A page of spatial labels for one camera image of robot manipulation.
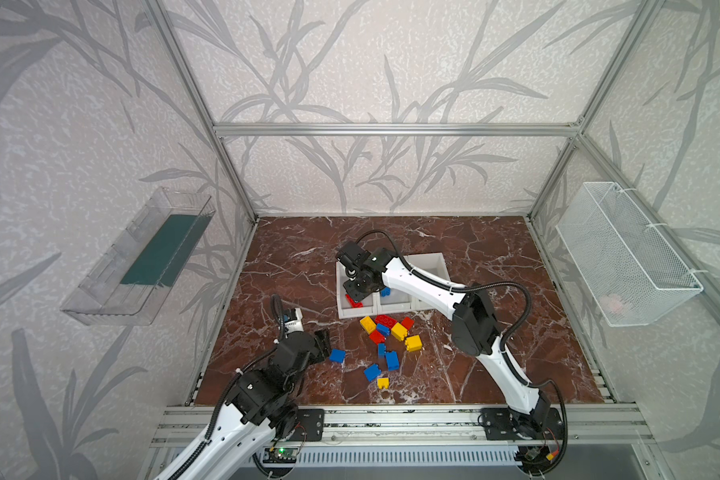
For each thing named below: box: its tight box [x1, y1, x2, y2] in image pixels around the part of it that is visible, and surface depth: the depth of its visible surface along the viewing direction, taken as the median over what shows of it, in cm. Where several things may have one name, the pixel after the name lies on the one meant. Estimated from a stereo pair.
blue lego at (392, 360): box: [385, 350, 399, 371], surface depth 84 cm
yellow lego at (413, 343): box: [406, 334, 423, 352], surface depth 88 cm
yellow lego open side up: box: [360, 316, 377, 335], surface depth 92 cm
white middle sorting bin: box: [372, 288, 418, 315], surface depth 93 cm
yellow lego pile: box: [391, 322, 408, 342], surface depth 89 cm
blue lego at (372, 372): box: [364, 363, 383, 382], surface depth 84 cm
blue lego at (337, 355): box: [329, 348, 347, 364], surface depth 86 cm
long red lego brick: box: [374, 314, 397, 329], surface depth 91 cm
